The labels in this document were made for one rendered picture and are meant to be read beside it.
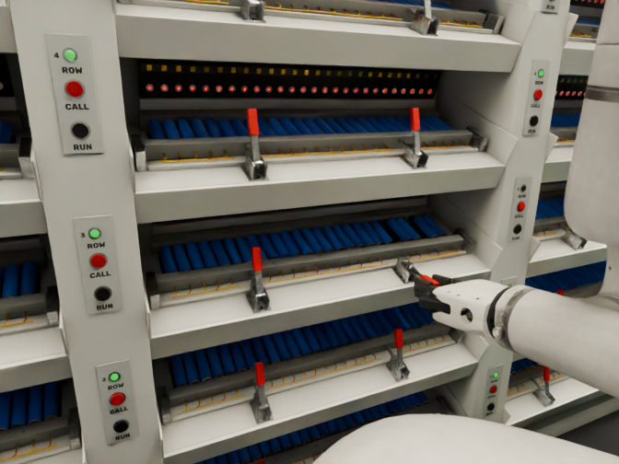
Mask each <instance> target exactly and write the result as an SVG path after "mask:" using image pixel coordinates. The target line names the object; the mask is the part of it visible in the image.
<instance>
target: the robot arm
mask: <svg viewBox="0 0 619 464"><path fill-rule="evenodd" d="M564 214H565V218H566V222H567V223H568V225H569V227H570V228H571V229H572V230H573V231H574V232H575V233H576V234H577V235H579V236H580V237H582V238H585V239H586V240H589V241H592V242H595V243H599V244H604V245H606V247H607V263H606V269H605V275H604V279H603V283H602V286H601V290H600V292H599V293H598V294H597V295H596V296H592V297H583V298H576V297H568V296H561V295H558V294H554V293H550V292H547V291H544V290H540V289H536V288H533V287H529V286H526V285H515V286H510V287H508V286H505V285H502V284H498V283H495V282H491V281H486V280H471V281H467V282H463V281H460V280H452V281H451V278H448V277H445V276H442V275H439V274H433V275H432V279H434V280H436V281H437V282H439V286H436V285H433V283H432V282H429V281H427V280H425V279H422V278H419V277H415V285H414V292H415V296H416V297H418V298H419V307H425V308H431V309H436V310H442V311H439V312H435V313H433V319H434V320H436V321H438V322H441V323H443V324H446V325H448V326H451V327H452V328H455V329H458V330H461V331H466V332H469V333H472V334H476V335H480V336H485V337H493V338H494V339H495V340H496V342H497V343H498V344H499V345H500V346H502V347H503V348H505V349H508V350H510V351H511V352H514V353H516V354H519V355H521V356H524V357H526V358H528V359H530V360H532V361H534V362H536V363H538V364H541V365H544V366H547V367H549V368H551V369H553V370H555V371H557V372H559V373H561V374H564V375H566V376H568V377H572V378H574V379H575V380H577V381H580V382H582V383H584V384H586V385H589V386H591V387H593V388H595V389H598V390H600V391H602V392H605V393H607V394H609V395H611V396H614V397H616V398H617V399H619V0H605V4H604V9H603V12H602V17H601V24H600V28H599V33H598V37H597V41H596V46H595V50H594V54H593V58H592V63H591V68H590V75H589V79H588V84H587V88H586V92H585V97H584V101H583V106H582V111H581V115H580V120H579V124H578V132H577V137H576V142H575V146H574V151H573V156H572V160H571V165H570V169H569V173H568V178H567V183H566V191H565V198H564ZM435 295H437V298H438V299H435ZM312 464H619V457H617V456H615V455H612V454H608V453H605V452H602V451H599V450H596V449H593V448H589V447H584V446H582V445H578V444H575V443H572V442H568V441H566V440H563V439H559V438H555V437H552V436H549V435H543V434H539V433H535V432H533V431H529V430H526V429H522V428H518V427H514V426H510V425H505V424H502V423H494V422H490V421H486V420H480V419H474V418H469V417H463V416H456V415H443V414H405V415H400V416H394V417H390V418H385V419H382V420H379V421H376V422H374V423H369V424H366V425H364V426H363V427H361V428H359V429H357V430H355V431H354V432H353V433H351V434H349V435H347V436H345V437H343V438H342V439H340V440H339V441H338V442H336V443H335V444H334V445H332V446H331V447H330V448H328V449H327V450H326V451H325V452H324V453H323V454H322V455H321V456H319V457H318V458H317V459H316V460H315V461H314V462H313V463H312Z"/></svg>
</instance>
